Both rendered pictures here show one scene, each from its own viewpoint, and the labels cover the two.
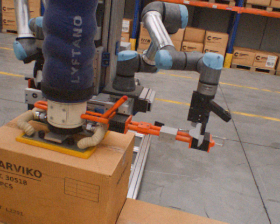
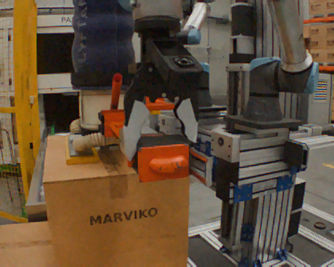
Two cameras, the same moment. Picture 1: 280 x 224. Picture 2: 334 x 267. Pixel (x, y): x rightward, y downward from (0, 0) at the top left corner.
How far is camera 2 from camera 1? 1.16 m
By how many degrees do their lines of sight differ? 57
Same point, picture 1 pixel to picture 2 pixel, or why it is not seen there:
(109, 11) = (262, 15)
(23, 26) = not seen: hidden behind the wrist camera
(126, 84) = (254, 107)
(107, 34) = (260, 46)
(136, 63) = (271, 71)
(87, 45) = (99, 13)
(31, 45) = not seen: hidden behind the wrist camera
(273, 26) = not seen: outside the picture
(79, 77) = (85, 55)
